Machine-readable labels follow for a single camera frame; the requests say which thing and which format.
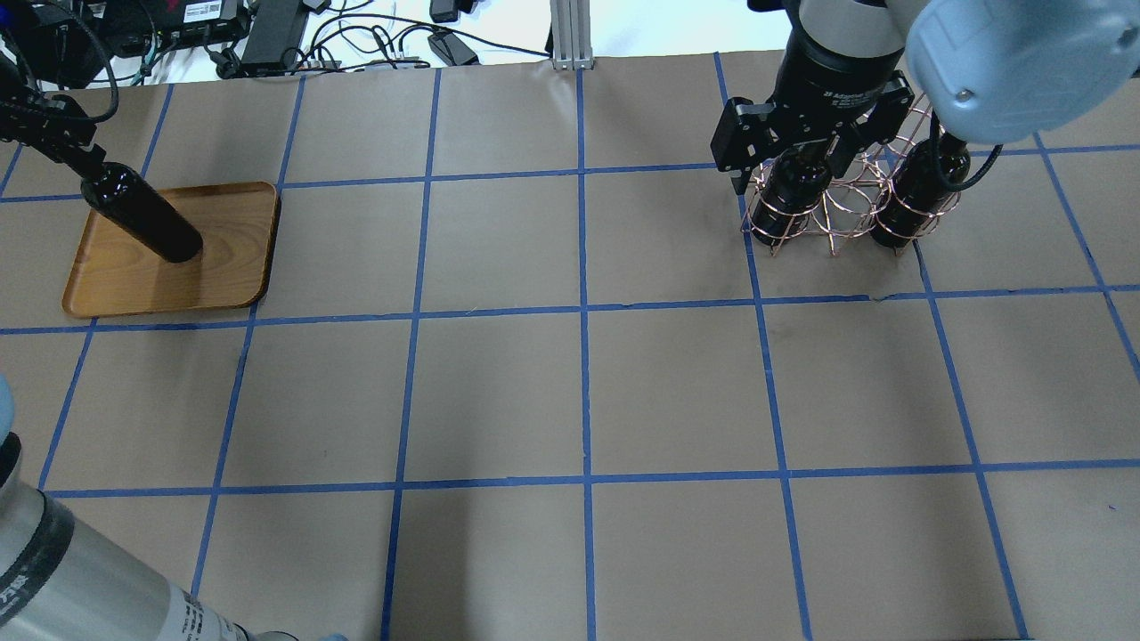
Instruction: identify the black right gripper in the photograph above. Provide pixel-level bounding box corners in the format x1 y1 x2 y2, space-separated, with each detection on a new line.
710 26 915 194

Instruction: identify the dark wine bottle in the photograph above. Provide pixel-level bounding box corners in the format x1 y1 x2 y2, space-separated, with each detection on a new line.
870 133 972 250
80 162 204 263

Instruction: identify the wooden tray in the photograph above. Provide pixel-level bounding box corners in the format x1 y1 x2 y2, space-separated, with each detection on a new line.
62 182 280 318

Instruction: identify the dark wine bottle in basket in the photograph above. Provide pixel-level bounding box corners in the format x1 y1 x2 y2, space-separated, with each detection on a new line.
870 133 972 250

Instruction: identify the aluminium frame post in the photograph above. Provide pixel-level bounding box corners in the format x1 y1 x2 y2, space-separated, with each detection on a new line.
549 0 596 70

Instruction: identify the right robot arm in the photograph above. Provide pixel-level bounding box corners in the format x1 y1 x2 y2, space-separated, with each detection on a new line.
710 1 1139 193

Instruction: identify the black power adapter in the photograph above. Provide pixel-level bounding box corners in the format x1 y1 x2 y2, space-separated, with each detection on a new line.
239 1 308 78

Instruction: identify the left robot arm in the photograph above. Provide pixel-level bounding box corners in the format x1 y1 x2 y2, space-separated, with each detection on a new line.
3 60 290 640

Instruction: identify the copper wire bottle basket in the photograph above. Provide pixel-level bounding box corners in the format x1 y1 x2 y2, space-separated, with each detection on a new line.
738 94 962 255

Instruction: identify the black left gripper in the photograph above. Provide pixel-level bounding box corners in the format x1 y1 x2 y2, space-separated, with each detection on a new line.
1 57 97 167

